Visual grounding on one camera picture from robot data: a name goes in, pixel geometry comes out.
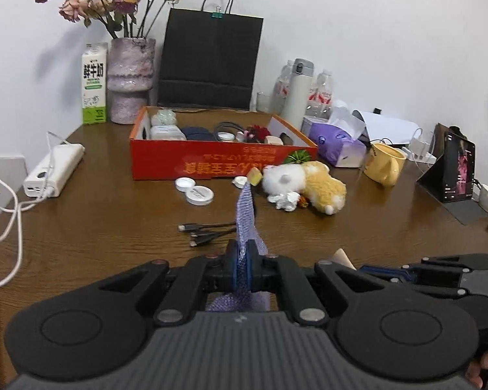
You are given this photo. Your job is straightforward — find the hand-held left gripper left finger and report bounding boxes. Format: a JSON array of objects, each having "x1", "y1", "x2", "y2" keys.
[{"x1": 100, "y1": 240, "x2": 249, "y2": 328}]

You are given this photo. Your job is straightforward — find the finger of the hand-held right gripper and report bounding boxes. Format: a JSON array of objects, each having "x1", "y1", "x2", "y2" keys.
[
  {"x1": 358, "y1": 265, "x2": 470, "y2": 298},
  {"x1": 421, "y1": 253, "x2": 488, "y2": 272}
]

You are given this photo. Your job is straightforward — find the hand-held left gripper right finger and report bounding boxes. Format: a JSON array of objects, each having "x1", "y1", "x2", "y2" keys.
[{"x1": 248, "y1": 240, "x2": 385, "y2": 328}]

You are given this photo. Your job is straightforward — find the purple cloth pouch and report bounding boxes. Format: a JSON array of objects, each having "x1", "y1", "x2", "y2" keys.
[{"x1": 205, "y1": 183, "x2": 271, "y2": 313}]

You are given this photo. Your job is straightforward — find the red cardboard box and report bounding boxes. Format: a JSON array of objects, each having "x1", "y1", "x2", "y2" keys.
[{"x1": 129, "y1": 106, "x2": 319, "y2": 181}]

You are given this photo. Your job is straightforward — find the red fabric rose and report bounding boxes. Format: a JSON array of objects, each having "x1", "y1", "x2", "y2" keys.
[{"x1": 244, "y1": 125, "x2": 271, "y2": 144}]

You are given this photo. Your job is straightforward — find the navy zipper pouch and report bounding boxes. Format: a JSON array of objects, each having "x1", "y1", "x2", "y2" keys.
[{"x1": 182, "y1": 126, "x2": 216, "y2": 141}]

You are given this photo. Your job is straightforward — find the white cotton swab box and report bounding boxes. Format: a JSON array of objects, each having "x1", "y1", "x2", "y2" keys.
[{"x1": 150, "y1": 125, "x2": 186, "y2": 141}]

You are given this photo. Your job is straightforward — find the crumpled white tissue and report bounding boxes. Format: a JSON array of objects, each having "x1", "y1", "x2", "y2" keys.
[{"x1": 267, "y1": 192, "x2": 301, "y2": 212}]

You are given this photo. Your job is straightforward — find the white round lid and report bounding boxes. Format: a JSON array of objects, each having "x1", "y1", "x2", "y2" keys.
[{"x1": 186, "y1": 186, "x2": 215, "y2": 206}]

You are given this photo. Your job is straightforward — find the tablet in black folio case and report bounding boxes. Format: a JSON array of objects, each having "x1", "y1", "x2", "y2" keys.
[{"x1": 416, "y1": 124, "x2": 488, "y2": 226}]

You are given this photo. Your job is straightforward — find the yellow white plush toy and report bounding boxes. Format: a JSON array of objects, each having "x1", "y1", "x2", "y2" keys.
[{"x1": 261, "y1": 160, "x2": 347, "y2": 215}]

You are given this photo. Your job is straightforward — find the yellow ceramic mug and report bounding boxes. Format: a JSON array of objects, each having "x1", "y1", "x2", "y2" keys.
[{"x1": 364, "y1": 142, "x2": 408, "y2": 188}]

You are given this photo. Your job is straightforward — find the wooden desk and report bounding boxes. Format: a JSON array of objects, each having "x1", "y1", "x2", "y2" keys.
[{"x1": 0, "y1": 108, "x2": 488, "y2": 390}]

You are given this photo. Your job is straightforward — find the purple tissue pack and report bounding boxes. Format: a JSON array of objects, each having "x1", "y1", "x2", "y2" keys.
[{"x1": 309, "y1": 106, "x2": 369, "y2": 168}]

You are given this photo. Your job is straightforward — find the white curved device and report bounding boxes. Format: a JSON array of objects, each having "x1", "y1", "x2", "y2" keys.
[{"x1": 352, "y1": 108, "x2": 421, "y2": 147}]

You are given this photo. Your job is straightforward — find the clear glass cup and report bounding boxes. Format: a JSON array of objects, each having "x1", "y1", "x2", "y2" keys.
[{"x1": 256, "y1": 91, "x2": 274, "y2": 113}]

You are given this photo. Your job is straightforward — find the white thermos bottle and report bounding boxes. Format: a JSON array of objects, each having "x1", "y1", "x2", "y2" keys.
[{"x1": 280, "y1": 58, "x2": 315, "y2": 130}]

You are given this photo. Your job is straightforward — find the clear plastic water bottle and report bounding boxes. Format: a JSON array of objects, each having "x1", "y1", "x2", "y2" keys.
[
  {"x1": 307, "y1": 69, "x2": 335, "y2": 120},
  {"x1": 273, "y1": 60, "x2": 295, "y2": 108}
]

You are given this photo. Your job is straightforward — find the white power bank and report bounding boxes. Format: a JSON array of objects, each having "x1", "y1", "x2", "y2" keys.
[{"x1": 23, "y1": 143, "x2": 85, "y2": 198}]

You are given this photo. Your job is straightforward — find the black paper bag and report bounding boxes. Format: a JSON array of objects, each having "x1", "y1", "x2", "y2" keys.
[{"x1": 157, "y1": 0, "x2": 264, "y2": 111}]

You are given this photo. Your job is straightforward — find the purple marbled vase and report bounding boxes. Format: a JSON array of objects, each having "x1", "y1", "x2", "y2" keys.
[{"x1": 107, "y1": 37, "x2": 156, "y2": 124}]

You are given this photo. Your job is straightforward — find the white green milk carton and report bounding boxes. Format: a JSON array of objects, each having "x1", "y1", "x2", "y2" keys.
[{"x1": 81, "y1": 43, "x2": 108, "y2": 125}]

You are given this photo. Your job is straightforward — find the white flat box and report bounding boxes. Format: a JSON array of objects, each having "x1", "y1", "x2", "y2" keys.
[{"x1": 0, "y1": 155, "x2": 27, "y2": 236}]

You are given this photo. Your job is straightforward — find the black braided multi-head cable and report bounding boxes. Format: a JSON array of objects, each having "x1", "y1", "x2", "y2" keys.
[{"x1": 178, "y1": 221, "x2": 238, "y2": 248}]

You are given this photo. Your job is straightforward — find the white wall charger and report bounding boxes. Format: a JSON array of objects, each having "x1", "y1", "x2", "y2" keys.
[{"x1": 409, "y1": 128, "x2": 438, "y2": 164}]

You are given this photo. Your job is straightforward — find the black coiled cable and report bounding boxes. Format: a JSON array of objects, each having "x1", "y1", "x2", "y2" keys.
[{"x1": 213, "y1": 121, "x2": 245, "y2": 143}]

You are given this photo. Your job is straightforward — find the white cable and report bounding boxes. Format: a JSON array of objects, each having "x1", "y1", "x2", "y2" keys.
[{"x1": 0, "y1": 131, "x2": 78, "y2": 288}]

